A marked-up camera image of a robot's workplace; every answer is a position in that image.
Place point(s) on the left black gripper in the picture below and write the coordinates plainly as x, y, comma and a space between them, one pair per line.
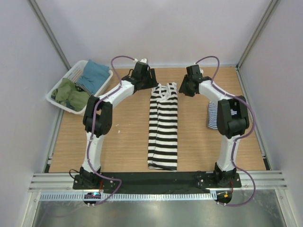
153, 83

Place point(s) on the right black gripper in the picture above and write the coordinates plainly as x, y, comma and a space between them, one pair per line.
182, 89

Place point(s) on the blue white striped tank top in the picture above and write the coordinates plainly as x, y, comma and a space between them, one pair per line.
212, 116

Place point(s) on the black white striped garment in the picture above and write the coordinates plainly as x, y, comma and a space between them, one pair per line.
163, 128

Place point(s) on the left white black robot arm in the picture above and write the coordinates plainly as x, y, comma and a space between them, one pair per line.
98, 120

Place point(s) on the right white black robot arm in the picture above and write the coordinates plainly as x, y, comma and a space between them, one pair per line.
232, 119

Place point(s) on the teal folded cloth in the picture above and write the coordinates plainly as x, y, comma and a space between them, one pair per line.
94, 76

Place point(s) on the dark striped garment in basket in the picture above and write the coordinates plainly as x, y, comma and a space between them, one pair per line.
82, 88

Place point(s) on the white plastic laundry basket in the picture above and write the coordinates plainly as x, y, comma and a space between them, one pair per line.
74, 74

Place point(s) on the olive green garment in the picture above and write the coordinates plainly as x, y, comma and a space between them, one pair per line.
67, 95

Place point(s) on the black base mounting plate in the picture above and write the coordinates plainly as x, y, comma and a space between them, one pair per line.
147, 180

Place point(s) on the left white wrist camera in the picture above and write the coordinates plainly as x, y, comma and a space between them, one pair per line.
144, 60

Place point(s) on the white slotted cable duct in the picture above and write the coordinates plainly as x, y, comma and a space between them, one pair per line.
94, 196

